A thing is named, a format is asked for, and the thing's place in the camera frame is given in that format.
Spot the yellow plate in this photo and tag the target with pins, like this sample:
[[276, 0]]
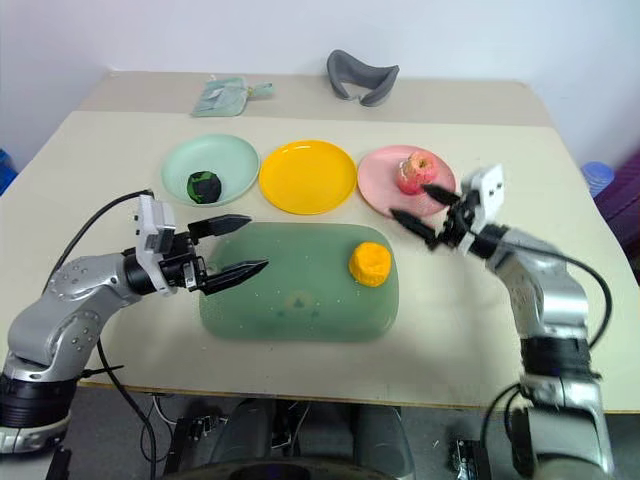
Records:
[[307, 177]]

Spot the dark rounded shape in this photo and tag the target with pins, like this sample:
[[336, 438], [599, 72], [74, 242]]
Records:
[[382, 440], [245, 430]]

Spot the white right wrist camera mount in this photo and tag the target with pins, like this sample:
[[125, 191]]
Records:
[[487, 187]]

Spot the purple plastic crate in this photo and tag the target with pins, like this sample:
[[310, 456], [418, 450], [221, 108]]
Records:
[[622, 215]]

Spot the small green dustpan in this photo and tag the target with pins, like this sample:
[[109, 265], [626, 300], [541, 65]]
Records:
[[220, 97]]

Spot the grey cloth eye mask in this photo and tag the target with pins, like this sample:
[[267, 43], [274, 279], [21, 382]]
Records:
[[350, 75]]

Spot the dark green plastic tray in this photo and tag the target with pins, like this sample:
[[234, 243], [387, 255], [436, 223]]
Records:
[[300, 280]]

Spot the yellow toy food item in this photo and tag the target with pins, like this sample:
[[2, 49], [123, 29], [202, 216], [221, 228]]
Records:
[[370, 265]]

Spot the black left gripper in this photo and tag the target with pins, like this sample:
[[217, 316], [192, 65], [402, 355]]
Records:
[[181, 265]]

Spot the blue plastic box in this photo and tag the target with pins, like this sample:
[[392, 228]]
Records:
[[6, 170]]

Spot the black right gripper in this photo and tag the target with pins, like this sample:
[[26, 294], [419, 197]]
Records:
[[457, 220]]

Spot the light green plate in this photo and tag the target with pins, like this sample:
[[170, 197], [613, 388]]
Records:
[[220, 160]]

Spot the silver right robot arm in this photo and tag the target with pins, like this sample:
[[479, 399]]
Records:
[[550, 300]]

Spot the pink plate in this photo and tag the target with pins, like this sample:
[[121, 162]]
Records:
[[380, 185]]

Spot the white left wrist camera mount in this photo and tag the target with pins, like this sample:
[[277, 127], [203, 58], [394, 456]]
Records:
[[150, 225]]

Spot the red toy apple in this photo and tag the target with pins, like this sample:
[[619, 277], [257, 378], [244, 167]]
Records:
[[417, 175]]

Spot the green and black toy vegetable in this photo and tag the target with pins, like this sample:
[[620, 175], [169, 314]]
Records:
[[204, 187]]

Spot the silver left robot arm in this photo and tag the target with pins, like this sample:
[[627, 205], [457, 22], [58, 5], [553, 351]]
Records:
[[75, 285]]

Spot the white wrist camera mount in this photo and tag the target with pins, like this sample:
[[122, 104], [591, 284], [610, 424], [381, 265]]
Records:
[[150, 225], [487, 187]]

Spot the blue plastic object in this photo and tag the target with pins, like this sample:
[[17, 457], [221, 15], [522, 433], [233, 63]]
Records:
[[598, 180]]

